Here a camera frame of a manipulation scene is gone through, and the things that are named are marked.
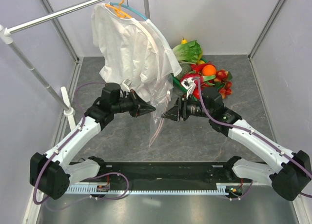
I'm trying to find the green plastic tray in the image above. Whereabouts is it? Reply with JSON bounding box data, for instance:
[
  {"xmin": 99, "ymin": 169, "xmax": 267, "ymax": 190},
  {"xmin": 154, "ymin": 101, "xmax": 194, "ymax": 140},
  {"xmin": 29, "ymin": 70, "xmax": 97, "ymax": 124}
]
[{"xmin": 173, "ymin": 58, "xmax": 209, "ymax": 94}]

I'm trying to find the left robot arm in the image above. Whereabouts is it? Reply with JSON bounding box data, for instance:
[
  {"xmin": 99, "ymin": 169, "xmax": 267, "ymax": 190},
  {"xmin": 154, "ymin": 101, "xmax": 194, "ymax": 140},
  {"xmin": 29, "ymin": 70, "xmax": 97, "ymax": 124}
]
[{"xmin": 30, "ymin": 83, "xmax": 155, "ymax": 204}]

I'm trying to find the green melon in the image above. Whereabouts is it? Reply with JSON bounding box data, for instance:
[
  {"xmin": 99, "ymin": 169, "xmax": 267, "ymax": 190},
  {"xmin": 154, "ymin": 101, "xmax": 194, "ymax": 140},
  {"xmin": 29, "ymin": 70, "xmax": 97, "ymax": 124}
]
[{"xmin": 175, "ymin": 63, "xmax": 192, "ymax": 80}]

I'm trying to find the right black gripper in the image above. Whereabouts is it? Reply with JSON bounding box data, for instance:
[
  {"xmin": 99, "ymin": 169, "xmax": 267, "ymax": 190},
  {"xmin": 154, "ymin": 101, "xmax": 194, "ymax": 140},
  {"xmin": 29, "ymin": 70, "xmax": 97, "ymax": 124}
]
[{"xmin": 161, "ymin": 92, "xmax": 212, "ymax": 122}]

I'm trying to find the green lettuce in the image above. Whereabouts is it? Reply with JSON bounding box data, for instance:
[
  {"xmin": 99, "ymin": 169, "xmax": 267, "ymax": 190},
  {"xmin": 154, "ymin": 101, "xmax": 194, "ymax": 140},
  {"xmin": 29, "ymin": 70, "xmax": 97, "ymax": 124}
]
[{"xmin": 172, "ymin": 40, "xmax": 203, "ymax": 63}]

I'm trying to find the orange fruit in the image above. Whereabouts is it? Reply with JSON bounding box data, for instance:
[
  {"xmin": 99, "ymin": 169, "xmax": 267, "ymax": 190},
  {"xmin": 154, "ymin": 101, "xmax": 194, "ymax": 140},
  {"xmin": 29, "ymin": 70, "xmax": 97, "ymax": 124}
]
[{"xmin": 201, "ymin": 64, "xmax": 216, "ymax": 76}]

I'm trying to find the red tomato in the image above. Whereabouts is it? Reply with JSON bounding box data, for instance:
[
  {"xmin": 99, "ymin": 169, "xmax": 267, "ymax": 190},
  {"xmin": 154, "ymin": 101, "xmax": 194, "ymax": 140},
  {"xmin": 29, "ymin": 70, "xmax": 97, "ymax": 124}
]
[{"xmin": 192, "ymin": 88, "xmax": 200, "ymax": 100}]

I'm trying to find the white t-shirt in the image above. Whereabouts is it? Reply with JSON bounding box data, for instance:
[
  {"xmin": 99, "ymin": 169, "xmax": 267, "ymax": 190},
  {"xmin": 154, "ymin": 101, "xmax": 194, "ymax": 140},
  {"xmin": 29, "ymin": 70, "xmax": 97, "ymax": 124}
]
[{"xmin": 91, "ymin": 3, "xmax": 181, "ymax": 102}]

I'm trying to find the pink dragon fruit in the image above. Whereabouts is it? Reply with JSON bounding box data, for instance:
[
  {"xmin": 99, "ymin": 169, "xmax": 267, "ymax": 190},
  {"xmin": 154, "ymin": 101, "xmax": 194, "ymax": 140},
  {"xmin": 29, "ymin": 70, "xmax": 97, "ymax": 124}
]
[{"xmin": 180, "ymin": 71, "xmax": 216, "ymax": 90}]

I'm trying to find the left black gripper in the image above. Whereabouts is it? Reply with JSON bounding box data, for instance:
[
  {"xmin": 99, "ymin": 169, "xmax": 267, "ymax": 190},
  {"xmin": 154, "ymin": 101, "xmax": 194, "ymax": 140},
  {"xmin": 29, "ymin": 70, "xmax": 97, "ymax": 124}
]
[{"xmin": 112, "ymin": 89, "xmax": 156, "ymax": 118}]

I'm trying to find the red pepper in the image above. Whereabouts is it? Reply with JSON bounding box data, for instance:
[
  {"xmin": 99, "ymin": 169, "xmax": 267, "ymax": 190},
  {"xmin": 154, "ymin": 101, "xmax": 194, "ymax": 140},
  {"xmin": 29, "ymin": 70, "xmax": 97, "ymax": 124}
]
[{"xmin": 191, "ymin": 62, "xmax": 211, "ymax": 73}]

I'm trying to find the red lychee bunch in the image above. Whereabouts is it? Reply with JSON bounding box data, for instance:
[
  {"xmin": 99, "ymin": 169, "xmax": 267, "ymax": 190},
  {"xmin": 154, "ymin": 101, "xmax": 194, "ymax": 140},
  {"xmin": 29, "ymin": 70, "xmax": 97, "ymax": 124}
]
[{"xmin": 214, "ymin": 69, "xmax": 233, "ymax": 99}]

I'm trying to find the clear pink-dotted zip bag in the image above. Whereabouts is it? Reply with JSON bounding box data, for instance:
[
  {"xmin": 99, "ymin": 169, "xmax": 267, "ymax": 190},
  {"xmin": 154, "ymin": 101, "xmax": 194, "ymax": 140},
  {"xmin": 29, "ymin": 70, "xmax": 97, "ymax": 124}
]
[{"xmin": 149, "ymin": 74, "xmax": 173, "ymax": 147}]

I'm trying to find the white metal clothes rack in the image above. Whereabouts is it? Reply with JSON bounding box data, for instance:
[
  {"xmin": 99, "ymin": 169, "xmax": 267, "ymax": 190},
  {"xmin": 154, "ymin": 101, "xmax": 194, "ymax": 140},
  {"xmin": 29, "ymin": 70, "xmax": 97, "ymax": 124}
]
[{"xmin": 0, "ymin": 0, "xmax": 151, "ymax": 132}]

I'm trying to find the light blue cable duct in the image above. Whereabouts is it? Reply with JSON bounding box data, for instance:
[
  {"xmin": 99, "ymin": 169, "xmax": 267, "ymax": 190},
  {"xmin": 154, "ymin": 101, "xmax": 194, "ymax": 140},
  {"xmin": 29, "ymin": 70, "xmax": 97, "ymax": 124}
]
[{"xmin": 65, "ymin": 183, "xmax": 228, "ymax": 195}]

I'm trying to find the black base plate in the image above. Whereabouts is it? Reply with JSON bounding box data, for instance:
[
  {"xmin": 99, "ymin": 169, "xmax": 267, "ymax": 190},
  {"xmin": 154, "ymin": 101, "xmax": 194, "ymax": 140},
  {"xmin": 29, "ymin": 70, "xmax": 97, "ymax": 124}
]
[{"xmin": 93, "ymin": 157, "xmax": 251, "ymax": 186}]

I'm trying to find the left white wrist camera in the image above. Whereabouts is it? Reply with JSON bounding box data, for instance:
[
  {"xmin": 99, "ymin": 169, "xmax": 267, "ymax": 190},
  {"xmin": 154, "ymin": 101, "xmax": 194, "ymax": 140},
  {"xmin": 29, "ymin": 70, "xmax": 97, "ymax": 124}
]
[{"xmin": 121, "ymin": 79, "xmax": 132, "ymax": 92}]

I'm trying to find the teal clothes hanger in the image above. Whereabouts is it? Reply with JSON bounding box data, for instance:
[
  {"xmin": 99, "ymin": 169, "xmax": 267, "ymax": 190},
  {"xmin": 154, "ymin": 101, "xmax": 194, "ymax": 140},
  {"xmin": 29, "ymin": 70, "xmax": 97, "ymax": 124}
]
[{"xmin": 109, "ymin": 1, "xmax": 171, "ymax": 49}]

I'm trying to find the orange clothes hanger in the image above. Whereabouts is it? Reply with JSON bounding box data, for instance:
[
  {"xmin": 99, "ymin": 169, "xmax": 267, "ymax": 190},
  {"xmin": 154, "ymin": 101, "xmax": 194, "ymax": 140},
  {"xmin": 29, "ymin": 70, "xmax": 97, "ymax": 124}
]
[{"xmin": 105, "ymin": 0, "xmax": 132, "ymax": 19}]

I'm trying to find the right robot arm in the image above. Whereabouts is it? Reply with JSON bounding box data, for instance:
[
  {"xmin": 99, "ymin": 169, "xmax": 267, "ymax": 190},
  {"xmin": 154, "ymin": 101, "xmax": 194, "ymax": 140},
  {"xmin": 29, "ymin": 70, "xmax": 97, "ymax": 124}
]
[{"xmin": 162, "ymin": 87, "xmax": 312, "ymax": 201}]

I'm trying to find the yellow pear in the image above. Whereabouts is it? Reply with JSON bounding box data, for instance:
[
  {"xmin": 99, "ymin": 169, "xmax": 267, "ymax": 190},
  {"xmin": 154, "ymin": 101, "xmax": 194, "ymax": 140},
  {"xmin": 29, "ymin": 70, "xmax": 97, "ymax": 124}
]
[{"xmin": 181, "ymin": 37, "xmax": 188, "ymax": 44}]

